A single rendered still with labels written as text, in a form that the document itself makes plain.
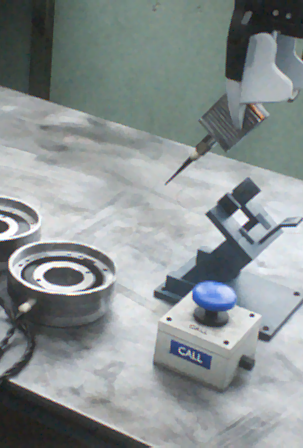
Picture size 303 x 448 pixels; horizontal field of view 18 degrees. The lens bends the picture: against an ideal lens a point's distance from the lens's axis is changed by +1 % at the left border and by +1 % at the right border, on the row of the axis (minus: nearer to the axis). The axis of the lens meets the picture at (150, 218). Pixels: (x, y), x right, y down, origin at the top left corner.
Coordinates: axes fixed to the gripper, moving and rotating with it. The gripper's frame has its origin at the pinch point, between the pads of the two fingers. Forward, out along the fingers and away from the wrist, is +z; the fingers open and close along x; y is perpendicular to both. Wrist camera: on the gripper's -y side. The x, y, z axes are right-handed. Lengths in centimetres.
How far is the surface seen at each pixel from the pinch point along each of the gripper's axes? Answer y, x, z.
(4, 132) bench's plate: -41, 20, 20
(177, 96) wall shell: -76, 149, 55
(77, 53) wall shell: -110, 150, 51
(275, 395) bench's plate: 12.3, -12.6, 19.9
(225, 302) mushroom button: 6.5, -12.8, 12.8
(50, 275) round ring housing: -12.5, -11.3, 17.9
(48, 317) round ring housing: -9.2, -16.3, 18.9
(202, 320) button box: 4.8, -13.3, 15.1
